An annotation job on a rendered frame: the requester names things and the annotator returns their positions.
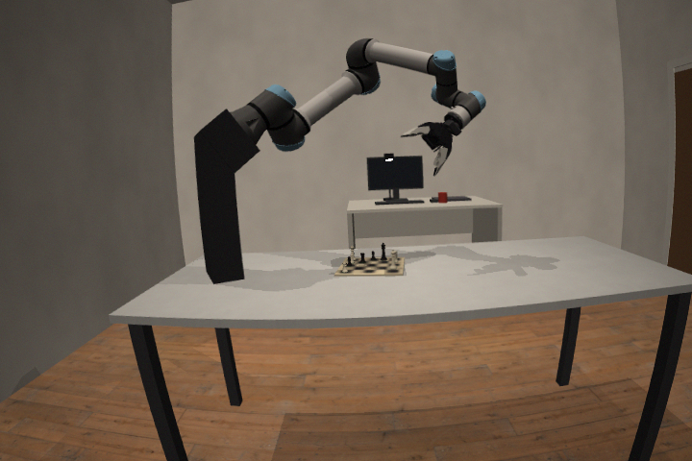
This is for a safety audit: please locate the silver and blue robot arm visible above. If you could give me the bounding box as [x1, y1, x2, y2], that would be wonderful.
[230, 38, 486, 152]

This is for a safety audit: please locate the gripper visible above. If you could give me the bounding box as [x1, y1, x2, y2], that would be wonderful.
[401, 112, 463, 176]

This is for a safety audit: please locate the chessboard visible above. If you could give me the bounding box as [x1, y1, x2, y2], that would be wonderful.
[334, 257, 405, 277]

